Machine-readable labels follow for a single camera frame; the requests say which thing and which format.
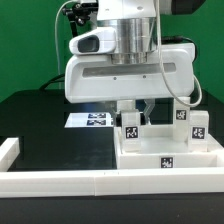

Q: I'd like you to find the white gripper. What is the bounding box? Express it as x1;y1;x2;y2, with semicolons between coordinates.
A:
65;27;195;127

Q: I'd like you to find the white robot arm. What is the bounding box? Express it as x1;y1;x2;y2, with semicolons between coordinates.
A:
65;0;206;127

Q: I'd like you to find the white square table top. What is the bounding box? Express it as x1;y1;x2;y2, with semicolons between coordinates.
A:
114;125;224;169

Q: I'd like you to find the black cable bundle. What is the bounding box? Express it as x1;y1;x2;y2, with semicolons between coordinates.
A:
39;74;66;92

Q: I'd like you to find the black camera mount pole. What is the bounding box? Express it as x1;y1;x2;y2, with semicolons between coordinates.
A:
62;2;98;37

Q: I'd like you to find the white AprilTag base sheet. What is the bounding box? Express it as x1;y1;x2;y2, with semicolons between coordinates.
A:
65;112;113;128

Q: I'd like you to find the white U-shaped obstacle fence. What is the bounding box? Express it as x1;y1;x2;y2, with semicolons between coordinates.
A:
0;138;224;198

